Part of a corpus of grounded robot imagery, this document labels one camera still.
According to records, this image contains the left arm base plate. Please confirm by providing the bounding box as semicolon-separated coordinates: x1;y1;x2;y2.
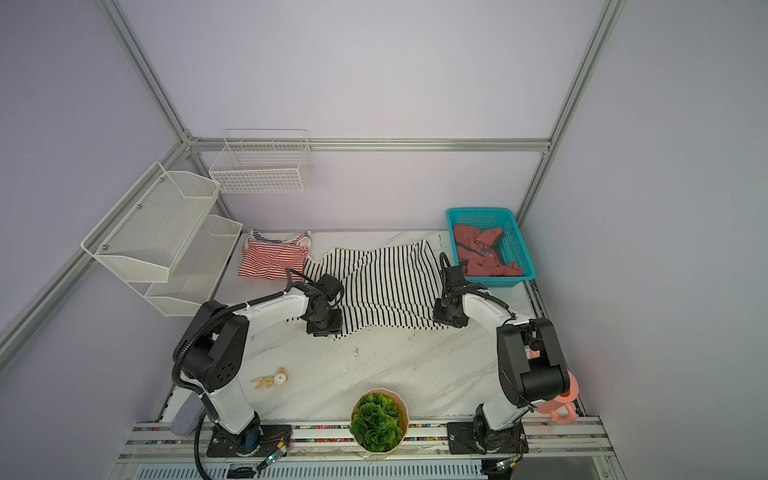
206;424;293;458

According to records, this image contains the grey oval pad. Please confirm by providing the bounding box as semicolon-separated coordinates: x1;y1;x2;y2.
170;393;206;436

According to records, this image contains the white mesh lower shelf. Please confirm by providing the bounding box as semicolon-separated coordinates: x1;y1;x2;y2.
144;215;242;317

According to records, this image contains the pink watering can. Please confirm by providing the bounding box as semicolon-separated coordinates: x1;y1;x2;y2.
535;372;579;425

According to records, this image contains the teal plastic basket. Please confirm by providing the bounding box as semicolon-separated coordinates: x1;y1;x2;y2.
446;207;536;288

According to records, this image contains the dark red tank top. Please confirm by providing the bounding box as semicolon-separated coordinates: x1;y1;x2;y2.
452;224;524;278

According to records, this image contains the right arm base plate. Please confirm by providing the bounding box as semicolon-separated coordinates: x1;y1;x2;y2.
447;422;529;455

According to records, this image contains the green plant in pot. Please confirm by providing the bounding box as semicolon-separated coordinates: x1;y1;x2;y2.
350;388;410;454

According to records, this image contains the small yellow white toy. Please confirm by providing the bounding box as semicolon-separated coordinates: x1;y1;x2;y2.
251;368;288;390

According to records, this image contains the white wire wall basket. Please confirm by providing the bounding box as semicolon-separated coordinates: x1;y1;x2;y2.
209;129;314;194

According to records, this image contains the black white striped tank top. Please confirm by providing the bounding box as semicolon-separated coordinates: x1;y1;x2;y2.
304;240;442;338

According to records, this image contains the aluminium front rail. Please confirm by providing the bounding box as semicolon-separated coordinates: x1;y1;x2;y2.
118;414;616;464

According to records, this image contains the red white striped tank top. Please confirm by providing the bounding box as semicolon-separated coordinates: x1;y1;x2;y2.
238;229;312;280

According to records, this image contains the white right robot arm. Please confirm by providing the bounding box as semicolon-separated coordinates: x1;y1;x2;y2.
433;253;571;455

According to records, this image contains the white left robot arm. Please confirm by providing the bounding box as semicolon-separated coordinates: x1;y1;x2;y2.
171;269;344;479

